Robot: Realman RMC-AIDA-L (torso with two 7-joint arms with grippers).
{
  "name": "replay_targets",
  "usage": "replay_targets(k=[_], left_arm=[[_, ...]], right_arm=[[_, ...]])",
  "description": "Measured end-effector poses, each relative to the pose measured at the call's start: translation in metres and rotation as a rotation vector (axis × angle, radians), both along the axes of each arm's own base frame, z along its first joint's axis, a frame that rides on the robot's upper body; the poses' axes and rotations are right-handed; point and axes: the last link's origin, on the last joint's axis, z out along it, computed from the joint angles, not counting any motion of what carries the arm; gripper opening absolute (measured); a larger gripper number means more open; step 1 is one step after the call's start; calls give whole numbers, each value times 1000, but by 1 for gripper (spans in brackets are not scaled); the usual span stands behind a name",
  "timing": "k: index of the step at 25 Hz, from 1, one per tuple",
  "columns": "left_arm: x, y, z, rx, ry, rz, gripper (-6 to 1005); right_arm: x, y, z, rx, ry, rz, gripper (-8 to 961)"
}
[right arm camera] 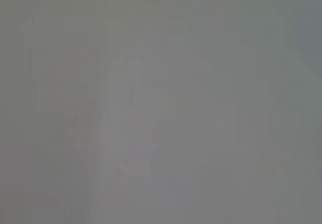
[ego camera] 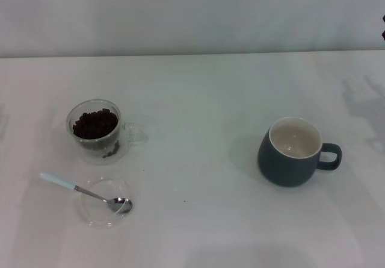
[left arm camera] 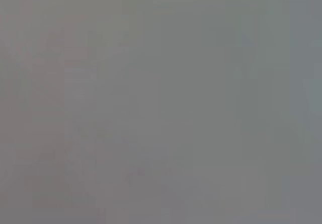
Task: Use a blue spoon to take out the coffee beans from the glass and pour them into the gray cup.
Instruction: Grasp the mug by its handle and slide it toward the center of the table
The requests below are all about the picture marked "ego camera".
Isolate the blue-handled metal spoon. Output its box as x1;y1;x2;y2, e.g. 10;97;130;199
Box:
38;171;134;214

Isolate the dark grey ceramic mug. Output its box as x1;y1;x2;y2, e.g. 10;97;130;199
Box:
257;116;343;187

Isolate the double-walled glass cup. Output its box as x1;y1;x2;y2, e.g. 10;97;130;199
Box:
66;98;150;166

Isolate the clear glass saucer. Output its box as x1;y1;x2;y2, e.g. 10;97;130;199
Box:
78;176;135;229

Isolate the dark coffee beans pile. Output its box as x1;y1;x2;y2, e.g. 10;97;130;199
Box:
72;107;122;160

